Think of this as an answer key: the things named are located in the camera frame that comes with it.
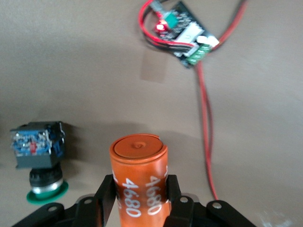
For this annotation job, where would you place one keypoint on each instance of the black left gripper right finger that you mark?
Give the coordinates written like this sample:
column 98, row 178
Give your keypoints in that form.
column 184, row 212

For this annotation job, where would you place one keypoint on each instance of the small controller circuit board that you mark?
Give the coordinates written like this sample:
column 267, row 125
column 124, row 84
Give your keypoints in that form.
column 187, row 30

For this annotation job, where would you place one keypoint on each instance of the green push button switch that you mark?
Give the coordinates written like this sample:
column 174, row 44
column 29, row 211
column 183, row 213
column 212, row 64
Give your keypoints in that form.
column 35, row 146

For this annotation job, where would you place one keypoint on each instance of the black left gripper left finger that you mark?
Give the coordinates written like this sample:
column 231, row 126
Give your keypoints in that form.
column 90, row 212

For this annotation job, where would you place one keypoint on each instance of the orange 4680 battery cylinder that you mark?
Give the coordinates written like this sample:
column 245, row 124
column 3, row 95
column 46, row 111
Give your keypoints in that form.
column 139, row 165

